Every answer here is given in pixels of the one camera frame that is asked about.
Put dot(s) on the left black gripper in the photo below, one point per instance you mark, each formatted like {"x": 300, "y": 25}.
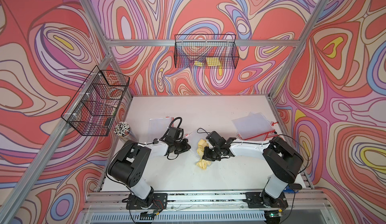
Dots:
{"x": 186, "y": 146}

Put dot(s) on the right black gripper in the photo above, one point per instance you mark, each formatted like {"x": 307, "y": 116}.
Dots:
{"x": 206, "y": 156}

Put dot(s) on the yellow microfiber cloth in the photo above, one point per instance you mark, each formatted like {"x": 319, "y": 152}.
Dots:
{"x": 202, "y": 164}

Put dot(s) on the clear mesh document bag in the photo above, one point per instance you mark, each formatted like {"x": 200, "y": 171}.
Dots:
{"x": 193, "y": 140}
{"x": 157, "y": 127}
{"x": 254, "y": 127}

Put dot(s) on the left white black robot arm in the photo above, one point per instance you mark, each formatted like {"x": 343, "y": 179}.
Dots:
{"x": 130, "y": 161}

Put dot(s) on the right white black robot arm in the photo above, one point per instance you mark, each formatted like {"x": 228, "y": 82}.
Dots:
{"x": 285, "y": 162}

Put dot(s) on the small yellow sticky note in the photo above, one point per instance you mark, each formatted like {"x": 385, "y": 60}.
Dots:
{"x": 198, "y": 64}

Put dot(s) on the yellow sticky note pad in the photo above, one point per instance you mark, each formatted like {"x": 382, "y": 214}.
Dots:
{"x": 213, "y": 62}

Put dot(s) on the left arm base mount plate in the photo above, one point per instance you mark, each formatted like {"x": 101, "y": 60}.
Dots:
{"x": 157, "y": 201}

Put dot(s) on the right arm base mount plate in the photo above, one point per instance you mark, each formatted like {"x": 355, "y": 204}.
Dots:
{"x": 257, "y": 200}

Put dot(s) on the blue black handled tool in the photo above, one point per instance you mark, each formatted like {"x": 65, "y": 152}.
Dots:
{"x": 294, "y": 188}

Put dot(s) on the black wire basket left wall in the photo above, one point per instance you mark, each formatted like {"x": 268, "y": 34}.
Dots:
{"x": 92, "y": 110}

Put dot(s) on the black wire basket wall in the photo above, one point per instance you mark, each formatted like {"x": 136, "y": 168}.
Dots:
{"x": 92, "y": 110}
{"x": 197, "y": 47}

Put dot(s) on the black wire basket back wall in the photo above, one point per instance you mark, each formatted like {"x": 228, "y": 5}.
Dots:
{"x": 197, "y": 47}

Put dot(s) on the aluminium front rail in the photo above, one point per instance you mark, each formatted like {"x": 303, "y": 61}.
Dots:
{"x": 215, "y": 200}

